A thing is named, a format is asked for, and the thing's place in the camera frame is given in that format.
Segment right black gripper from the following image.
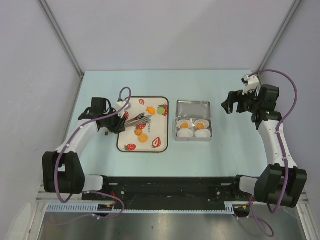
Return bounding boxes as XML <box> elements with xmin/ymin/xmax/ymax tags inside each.
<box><xmin>221</xmin><ymin>85</ymin><xmax>261</xmax><ymax>115</ymax></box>

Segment metal serving tongs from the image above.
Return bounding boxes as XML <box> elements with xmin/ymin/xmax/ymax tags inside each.
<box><xmin>124</xmin><ymin>113</ymin><xmax>145</xmax><ymax>127</ymax></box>

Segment orange flower cookie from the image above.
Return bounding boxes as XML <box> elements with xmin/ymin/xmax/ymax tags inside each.
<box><xmin>197</xmin><ymin>122</ymin><xmax>206</xmax><ymax>130</ymax></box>

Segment orange round cookie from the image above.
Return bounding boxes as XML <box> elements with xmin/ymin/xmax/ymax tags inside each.
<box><xmin>138</xmin><ymin>133</ymin><xmax>148</xmax><ymax>143</ymax></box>
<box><xmin>180</xmin><ymin>122</ymin><xmax>189</xmax><ymax>129</ymax></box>

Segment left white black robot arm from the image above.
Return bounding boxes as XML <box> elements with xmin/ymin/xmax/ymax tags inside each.
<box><xmin>42</xmin><ymin>97</ymin><xmax>131</xmax><ymax>200</ymax></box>

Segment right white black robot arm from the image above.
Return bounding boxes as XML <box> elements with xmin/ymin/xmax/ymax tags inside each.
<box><xmin>221</xmin><ymin>84</ymin><xmax>308</xmax><ymax>208</ymax></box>

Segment orange round cookie on tray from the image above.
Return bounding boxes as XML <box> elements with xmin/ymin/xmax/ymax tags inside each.
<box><xmin>138</xmin><ymin>133</ymin><xmax>148</xmax><ymax>143</ymax></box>

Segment orange fish shaped cookie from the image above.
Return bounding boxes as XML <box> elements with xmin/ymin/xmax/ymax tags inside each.
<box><xmin>146</xmin><ymin>107</ymin><xmax>156</xmax><ymax>115</ymax></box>

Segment silver tin lid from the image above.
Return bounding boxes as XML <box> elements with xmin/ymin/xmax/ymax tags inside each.
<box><xmin>176</xmin><ymin>100</ymin><xmax>211</xmax><ymax>119</ymax></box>

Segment white paper cup back right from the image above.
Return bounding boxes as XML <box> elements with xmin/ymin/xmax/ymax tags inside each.
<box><xmin>194</xmin><ymin>119</ymin><xmax>210</xmax><ymax>130</ymax></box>

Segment white paper cup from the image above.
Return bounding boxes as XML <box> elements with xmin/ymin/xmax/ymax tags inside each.
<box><xmin>194</xmin><ymin>129</ymin><xmax>211</xmax><ymax>138</ymax></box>
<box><xmin>194</xmin><ymin>119</ymin><xmax>210</xmax><ymax>130</ymax></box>
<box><xmin>176</xmin><ymin>119</ymin><xmax>193</xmax><ymax>129</ymax></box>
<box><xmin>177</xmin><ymin>128</ymin><xmax>194</xmax><ymax>138</ymax></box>

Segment strawberry pattern white tray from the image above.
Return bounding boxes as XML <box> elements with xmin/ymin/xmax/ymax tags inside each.
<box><xmin>117</xmin><ymin>96</ymin><xmax>169</xmax><ymax>153</ymax></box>

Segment white paper cup front right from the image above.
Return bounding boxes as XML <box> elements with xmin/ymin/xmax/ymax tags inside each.
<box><xmin>194</xmin><ymin>129</ymin><xmax>211</xmax><ymax>138</ymax></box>

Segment green round cookie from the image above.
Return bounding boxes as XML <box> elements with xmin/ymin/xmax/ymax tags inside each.
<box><xmin>157</xmin><ymin>107</ymin><xmax>166</xmax><ymax>115</ymax></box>

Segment white paper cup back left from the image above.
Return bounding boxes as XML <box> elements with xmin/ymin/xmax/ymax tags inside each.
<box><xmin>176</xmin><ymin>119</ymin><xmax>193</xmax><ymax>129</ymax></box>

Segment white paper cup front left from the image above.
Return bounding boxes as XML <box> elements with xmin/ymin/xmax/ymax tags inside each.
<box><xmin>177</xmin><ymin>128</ymin><xmax>194</xmax><ymax>138</ymax></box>

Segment silver tin box base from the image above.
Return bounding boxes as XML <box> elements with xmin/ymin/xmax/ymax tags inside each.
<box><xmin>173</xmin><ymin>118</ymin><xmax>213</xmax><ymax>142</ymax></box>

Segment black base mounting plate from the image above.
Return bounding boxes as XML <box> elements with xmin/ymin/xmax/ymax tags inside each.
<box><xmin>81</xmin><ymin>176</ymin><xmax>249</xmax><ymax>210</ymax></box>

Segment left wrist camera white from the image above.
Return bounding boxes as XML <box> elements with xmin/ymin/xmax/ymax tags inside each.
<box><xmin>114</xmin><ymin>100</ymin><xmax>131</xmax><ymax>118</ymax></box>

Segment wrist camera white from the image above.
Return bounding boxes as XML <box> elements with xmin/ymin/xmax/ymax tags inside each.
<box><xmin>114</xmin><ymin>100</ymin><xmax>131</xmax><ymax>118</ymax></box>
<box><xmin>241</xmin><ymin>74</ymin><xmax>261</xmax><ymax>96</ymax></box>

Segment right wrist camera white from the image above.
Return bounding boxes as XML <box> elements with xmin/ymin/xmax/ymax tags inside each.
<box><xmin>241</xmin><ymin>74</ymin><xmax>261</xmax><ymax>96</ymax></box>

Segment white slotted cable duct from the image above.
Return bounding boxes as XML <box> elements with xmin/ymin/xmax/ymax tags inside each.
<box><xmin>46</xmin><ymin>203</ymin><xmax>234</xmax><ymax>215</ymax></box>

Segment left aluminium frame post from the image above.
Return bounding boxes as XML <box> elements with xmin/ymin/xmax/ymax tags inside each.
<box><xmin>37</xmin><ymin>0</ymin><xmax>85</xmax><ymax>80</ymax></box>

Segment aluminium frame post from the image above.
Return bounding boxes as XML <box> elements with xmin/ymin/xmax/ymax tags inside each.
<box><xmin>37</xmin><ymin>0</ymin><xmax>85</xmax><ymax>80</ymax></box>
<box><xmin>256</xmin><ymin>0</ymin><xmax>305</xmax><ymax>71</ymax></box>

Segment right aluminium frame post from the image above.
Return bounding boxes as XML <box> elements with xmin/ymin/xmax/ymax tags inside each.
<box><xmin>256</xmin><ymin>0</ymin><xmax>305</xmax><ymax>71</ymax></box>

